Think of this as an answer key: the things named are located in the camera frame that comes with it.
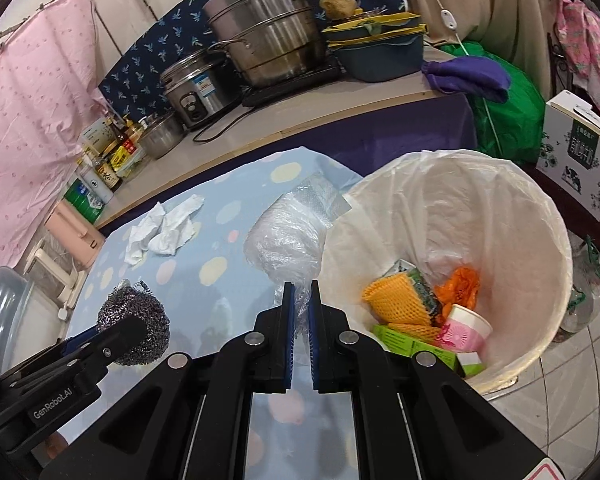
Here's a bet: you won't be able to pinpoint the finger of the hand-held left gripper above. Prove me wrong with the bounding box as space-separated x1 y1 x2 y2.
75 316 148 367
0 324 101 381

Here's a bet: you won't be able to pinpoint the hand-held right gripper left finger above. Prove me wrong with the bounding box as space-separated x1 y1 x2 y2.
40 281 301 480

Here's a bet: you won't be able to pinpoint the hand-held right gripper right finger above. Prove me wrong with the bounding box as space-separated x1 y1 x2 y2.
307 280 551 480

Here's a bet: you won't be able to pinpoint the steel wool scrubber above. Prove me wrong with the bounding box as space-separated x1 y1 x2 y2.
96 280 171 366

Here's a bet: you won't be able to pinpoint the yellow foam fruit net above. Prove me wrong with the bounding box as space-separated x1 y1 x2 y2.
362 272 443 343

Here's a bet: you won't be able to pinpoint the green cardboard box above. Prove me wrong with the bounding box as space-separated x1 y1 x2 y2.
372 324 486 378

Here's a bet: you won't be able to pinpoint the clear plastic bag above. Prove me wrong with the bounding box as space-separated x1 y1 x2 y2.
243 194 332 361

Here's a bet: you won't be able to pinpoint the orange plastic bag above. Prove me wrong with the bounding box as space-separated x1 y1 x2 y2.
434 266 482 311

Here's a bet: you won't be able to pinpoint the trash bin with white liner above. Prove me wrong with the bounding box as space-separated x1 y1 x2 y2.
320 149 573 401

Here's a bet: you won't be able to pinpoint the white plastic rack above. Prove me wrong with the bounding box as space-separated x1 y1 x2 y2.
24 247 86 323

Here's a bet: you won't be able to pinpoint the grey plastic basin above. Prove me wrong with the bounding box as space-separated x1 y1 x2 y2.
0 265 36 356

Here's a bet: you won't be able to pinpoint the pink plastic box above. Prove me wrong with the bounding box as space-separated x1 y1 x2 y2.
45 201 106 273

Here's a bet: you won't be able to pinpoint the white paper towel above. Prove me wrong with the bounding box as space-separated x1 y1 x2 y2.
124 194 206 266

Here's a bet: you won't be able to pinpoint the green scouring sponge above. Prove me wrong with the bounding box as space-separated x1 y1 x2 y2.
395 259 441 316

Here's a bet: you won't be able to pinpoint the green tin can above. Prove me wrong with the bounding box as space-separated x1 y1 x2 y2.
62 180 103 223

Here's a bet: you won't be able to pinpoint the pink and white paper cup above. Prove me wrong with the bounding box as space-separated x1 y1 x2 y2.
435 304 493 353

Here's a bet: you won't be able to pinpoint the white plastic jar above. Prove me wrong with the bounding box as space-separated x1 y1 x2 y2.
77 157 113 203

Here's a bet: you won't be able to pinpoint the dark soy sauce bottle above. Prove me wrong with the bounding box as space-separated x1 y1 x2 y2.
91 147 123 191

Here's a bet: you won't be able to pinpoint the yellow seasoning packet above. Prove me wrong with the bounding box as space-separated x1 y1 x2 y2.
111 140 141 171

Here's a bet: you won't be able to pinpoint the small steel pot with lid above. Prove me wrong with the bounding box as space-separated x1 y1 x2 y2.
139 112 186 160

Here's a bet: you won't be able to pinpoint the dark bottle with red label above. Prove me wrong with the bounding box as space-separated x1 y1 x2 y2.
110 117 131 147

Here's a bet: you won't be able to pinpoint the dark purple table cover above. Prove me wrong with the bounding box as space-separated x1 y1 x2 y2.
325 94 478 181

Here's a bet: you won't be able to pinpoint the black induction cooker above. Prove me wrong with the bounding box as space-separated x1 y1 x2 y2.
242 62 346 108

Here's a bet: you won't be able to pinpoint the steel rice cooker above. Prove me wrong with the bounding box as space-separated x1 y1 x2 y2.
160 50 241 131

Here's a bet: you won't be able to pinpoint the clear glass bottle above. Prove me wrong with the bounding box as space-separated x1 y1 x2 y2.
560 247 600 333

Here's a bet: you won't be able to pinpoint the stacked blue plastic basins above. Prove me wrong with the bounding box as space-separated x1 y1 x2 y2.
321 12 427 83

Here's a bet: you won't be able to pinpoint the green plastic bag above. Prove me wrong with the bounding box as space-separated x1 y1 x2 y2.
440 42 548 163

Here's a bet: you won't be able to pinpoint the large steel steamer pot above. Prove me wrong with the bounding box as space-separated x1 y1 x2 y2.
202 0 331 88

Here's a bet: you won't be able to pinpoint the purple cloth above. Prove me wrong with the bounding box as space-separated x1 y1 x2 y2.
422 55 512 103

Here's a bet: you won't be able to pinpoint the navy leaf print cloth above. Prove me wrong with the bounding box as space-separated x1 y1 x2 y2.
98 0 406 116

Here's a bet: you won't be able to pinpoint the white and green milk carton box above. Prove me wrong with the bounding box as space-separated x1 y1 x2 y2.
535 90 600 221

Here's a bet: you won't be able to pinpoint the brown loofah sponge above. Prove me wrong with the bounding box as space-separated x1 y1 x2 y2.
319 0 358 22

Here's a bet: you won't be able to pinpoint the beige curtain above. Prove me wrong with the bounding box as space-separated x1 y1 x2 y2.
397 0 571 106

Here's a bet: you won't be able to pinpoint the pink floral cloth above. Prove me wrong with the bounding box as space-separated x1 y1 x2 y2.
554 0 600 126

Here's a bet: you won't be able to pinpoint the black power cable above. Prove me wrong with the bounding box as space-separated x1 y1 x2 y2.
192 105 251 143

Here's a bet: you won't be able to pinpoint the white cord switch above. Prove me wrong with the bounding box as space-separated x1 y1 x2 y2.
412 0 503 158

